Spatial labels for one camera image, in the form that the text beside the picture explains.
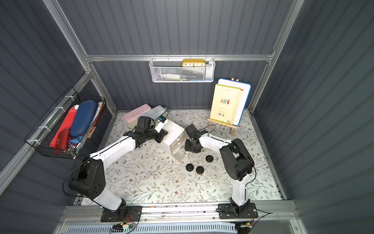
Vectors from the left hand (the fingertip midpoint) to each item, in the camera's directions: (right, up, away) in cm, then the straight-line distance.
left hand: (167, 132), depth 88 cm
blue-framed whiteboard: (+49, +28, 0) cm, 56 cm away
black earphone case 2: (+14, -22, +1) cm, 26 cm away
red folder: (-45, -2, -23) cm, 50 cm away
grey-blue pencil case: (-13, +13, +17) cm, 25 cm away
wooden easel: (+38, +17, +6) cm, 42 cm away
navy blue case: (-40, +9, -16) cm, 44 cm away
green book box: (-27, +4, +14) cm, 31 cm away
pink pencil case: (-28, +12, +17) cm, 35 cm away
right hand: (+14, -10, +7) cm, 19 cm away
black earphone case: (+26, -17, +5) cm, 32 cm away
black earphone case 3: (+20, -23, -1) cm, 30 cm away
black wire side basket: (-50, -1, -27) cm, 57 cm away
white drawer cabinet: (+5, -4, -2) cm, 7 cm away
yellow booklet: (+37, +18, +6) cm, 42 cm away
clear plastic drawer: (+7, -15, +8) cm, 18 cm away
